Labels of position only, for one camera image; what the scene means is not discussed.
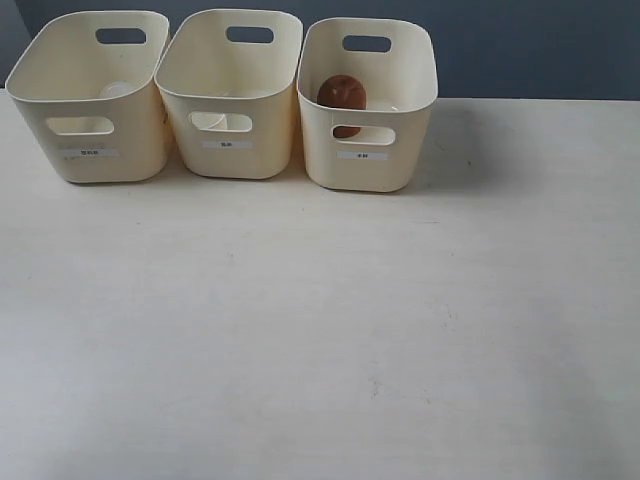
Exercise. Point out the middle cream plastic bin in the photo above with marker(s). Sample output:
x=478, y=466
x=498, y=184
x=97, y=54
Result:
x=239, y=61

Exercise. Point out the right cream plastic bin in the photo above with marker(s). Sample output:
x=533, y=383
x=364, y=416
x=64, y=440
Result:
x=375, y=149

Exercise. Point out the white paper cup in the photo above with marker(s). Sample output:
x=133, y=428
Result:
x=212, y=121

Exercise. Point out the left cream plastic bin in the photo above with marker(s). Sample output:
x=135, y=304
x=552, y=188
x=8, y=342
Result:
x=56, y=86

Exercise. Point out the clear plastic bottle white cap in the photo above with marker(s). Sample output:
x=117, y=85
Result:
x=116, y=89

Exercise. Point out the cream plastic bin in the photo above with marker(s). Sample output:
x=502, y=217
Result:
x=239, y=61
x=375, y=149
x=56, y=86

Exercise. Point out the brown wooden cup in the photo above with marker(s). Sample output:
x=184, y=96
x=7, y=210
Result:
x=342, y=92

